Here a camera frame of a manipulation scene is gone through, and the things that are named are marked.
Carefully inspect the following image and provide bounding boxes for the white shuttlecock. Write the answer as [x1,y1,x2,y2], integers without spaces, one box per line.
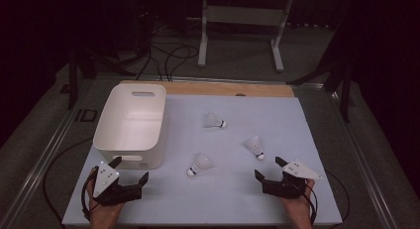
[186,153,214,178]
[243,135,266,162]
[202,110,228,130]

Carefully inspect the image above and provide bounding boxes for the white metal stand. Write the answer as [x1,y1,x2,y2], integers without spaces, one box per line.
[187,0,295,73]

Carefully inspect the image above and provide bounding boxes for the metal floor rail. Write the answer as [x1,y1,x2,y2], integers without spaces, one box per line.
[0,74,100,229]
[325,84,400,229]

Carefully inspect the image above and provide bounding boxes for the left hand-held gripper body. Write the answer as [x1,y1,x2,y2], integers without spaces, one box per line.
[92,161,144,207]

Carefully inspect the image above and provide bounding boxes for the pale table mat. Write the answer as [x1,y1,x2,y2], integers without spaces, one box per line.
[61,93,344,227]

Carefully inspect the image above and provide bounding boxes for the white plastic bin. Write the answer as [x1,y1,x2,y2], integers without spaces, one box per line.
[92,82,167,171]

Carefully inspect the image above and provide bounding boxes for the person's right hand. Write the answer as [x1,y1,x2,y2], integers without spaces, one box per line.
[280,178,317,224]

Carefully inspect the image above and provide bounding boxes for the person's left hand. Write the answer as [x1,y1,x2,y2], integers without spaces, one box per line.
[86,168,126,225]

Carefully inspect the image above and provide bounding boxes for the left hand-held gripper cable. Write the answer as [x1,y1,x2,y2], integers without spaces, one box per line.
[80,166,100,222]

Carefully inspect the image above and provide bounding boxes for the hand-held gripper cable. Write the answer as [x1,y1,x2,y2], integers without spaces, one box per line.
[301,178,319,225]
[80,166,100,222]

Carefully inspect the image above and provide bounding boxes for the right hand-held gripper cable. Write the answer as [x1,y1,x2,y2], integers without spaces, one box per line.
[301,178,319,225]

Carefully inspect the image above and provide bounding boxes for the black stand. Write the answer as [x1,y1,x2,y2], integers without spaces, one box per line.
[67,49,137,110]
[286,57,355,124]

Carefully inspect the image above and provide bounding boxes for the black floor cable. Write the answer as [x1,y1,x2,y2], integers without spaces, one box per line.
[163,45,200,82]
[135,47,164,82]

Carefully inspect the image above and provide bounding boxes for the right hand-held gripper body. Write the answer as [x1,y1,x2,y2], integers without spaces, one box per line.
[262,159,323,200]

